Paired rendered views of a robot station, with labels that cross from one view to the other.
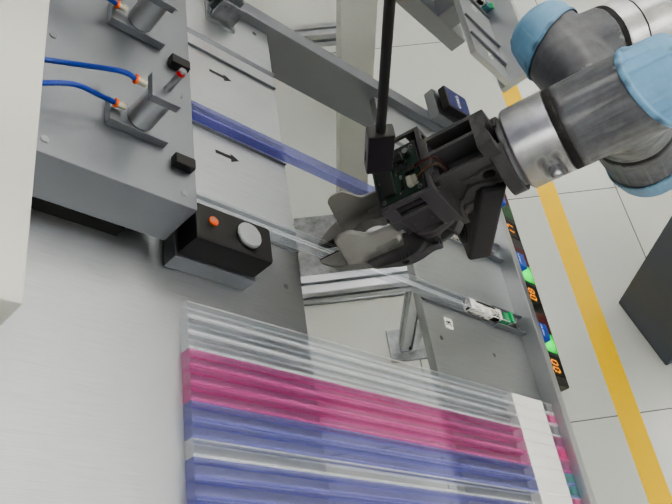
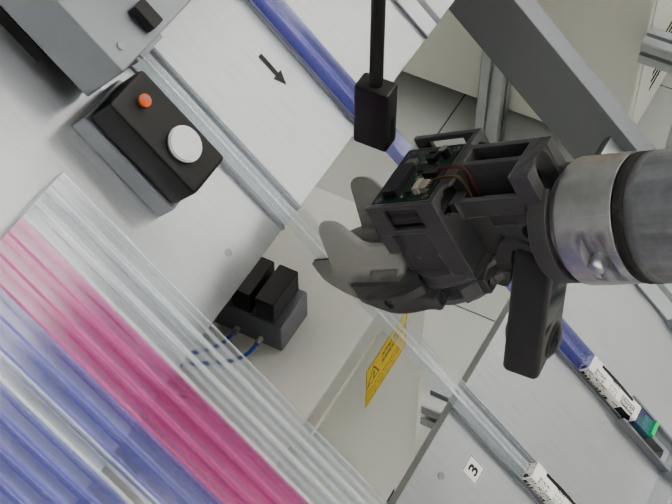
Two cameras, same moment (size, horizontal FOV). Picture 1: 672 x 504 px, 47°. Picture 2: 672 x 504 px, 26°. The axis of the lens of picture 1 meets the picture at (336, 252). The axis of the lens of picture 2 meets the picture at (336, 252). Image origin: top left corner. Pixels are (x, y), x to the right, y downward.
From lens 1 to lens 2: 40 cm
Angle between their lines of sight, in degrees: 23
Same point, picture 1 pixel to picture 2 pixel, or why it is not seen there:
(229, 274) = (142, 180)
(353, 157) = not seen: hidden behind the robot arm
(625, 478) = not seen: outside the picture
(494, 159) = (529, 207)
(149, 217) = (72, 54)
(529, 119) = (594, 174)
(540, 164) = (578, 241)
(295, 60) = (508, 27)
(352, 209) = not seen: hidden behind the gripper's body
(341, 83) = (567, 92)
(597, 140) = (656, 240)
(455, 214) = (464, 265)
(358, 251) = (348, 264)
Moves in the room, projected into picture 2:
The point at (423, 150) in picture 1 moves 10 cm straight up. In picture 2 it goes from (461, 157) to (473, 29)
